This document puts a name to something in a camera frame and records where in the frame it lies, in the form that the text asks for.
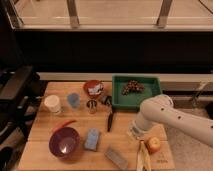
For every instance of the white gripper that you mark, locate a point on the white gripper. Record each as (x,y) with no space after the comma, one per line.
(139,127)

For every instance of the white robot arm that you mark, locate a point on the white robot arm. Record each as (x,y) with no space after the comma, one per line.
(160,109)

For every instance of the green plastic tray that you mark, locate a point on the green plastic tray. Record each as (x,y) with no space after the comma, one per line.
(131,101)

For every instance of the small dark object by tray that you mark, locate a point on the small dark object by tray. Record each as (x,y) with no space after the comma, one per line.
(107,100)

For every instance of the red apple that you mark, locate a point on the red apple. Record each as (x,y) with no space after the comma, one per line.
(153,144)

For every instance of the yellow banana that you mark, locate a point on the yellow banana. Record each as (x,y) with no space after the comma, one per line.
(143,158)

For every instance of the blue sponge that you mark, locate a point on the blue sponge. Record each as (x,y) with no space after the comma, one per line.
(92,139)

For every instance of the small metal cup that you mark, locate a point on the small metal cup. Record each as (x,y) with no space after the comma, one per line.
(92,106)

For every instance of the red bowl with white contents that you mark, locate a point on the red bowl with white contents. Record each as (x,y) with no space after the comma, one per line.
(93,88)

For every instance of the blue plastic cup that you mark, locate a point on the blue plastic cup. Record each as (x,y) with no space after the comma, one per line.
(74,100)

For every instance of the purple bowl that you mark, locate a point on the purple bowl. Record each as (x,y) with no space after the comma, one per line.
(64,142)

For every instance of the white cup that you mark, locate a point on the white cup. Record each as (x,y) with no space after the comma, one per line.
(52,102)

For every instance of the black chair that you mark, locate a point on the black chair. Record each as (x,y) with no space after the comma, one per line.
(16,91)

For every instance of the black handled knife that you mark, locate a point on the black handled knife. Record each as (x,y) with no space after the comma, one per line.
(110,119)

